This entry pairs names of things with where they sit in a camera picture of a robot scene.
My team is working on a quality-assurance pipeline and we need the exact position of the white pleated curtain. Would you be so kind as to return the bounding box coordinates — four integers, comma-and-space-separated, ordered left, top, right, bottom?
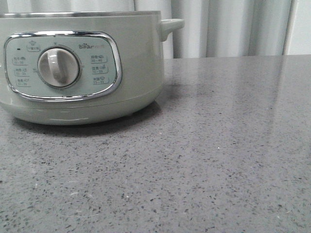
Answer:
0, 0, 311, 59

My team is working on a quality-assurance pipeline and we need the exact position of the grey round control knob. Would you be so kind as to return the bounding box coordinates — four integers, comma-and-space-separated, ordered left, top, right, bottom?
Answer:
37, 47, 80, 88

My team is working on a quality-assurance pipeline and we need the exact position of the light green electric cooking pot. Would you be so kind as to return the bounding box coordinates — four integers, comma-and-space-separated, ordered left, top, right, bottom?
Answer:
0, 11, 184, 125

